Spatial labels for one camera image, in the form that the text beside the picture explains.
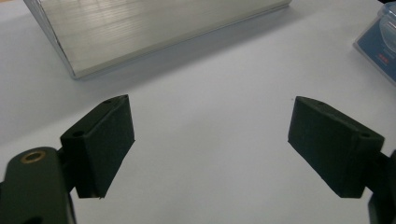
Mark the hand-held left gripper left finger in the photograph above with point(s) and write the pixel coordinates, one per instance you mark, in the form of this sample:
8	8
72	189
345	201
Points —
102	149

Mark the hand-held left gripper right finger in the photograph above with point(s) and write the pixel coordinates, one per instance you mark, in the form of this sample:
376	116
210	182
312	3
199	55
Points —
333	149

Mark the silver metal box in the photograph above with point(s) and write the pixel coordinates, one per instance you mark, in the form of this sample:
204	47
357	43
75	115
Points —
149	31

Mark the blue blister pack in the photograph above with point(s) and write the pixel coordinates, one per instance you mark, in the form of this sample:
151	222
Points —
378	43

